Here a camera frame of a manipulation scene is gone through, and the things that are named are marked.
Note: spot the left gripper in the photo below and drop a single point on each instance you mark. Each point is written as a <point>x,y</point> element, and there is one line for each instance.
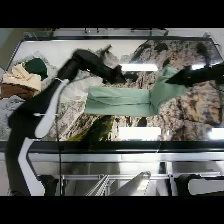
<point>118,76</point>

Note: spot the light green shirt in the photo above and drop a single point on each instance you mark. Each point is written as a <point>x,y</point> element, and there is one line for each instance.
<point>120,101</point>

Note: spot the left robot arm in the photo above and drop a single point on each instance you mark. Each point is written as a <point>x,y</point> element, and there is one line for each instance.
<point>23,123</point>

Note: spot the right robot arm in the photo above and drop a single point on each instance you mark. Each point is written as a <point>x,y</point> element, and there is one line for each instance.
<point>203,74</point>

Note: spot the dark green garment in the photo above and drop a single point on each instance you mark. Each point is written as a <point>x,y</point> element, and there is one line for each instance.
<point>36,66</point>

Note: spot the cream garment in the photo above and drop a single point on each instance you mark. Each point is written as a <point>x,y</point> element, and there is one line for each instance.
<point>23,78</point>

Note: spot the brown garment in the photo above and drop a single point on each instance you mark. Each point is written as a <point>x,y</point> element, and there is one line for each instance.
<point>13,90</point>

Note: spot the grey garment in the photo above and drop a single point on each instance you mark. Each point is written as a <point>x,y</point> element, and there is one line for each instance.
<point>8,113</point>

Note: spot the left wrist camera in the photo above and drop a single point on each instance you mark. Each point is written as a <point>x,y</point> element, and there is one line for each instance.
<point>106,50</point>

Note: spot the silver frame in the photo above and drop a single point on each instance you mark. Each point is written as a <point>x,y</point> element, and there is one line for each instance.
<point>100,157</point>

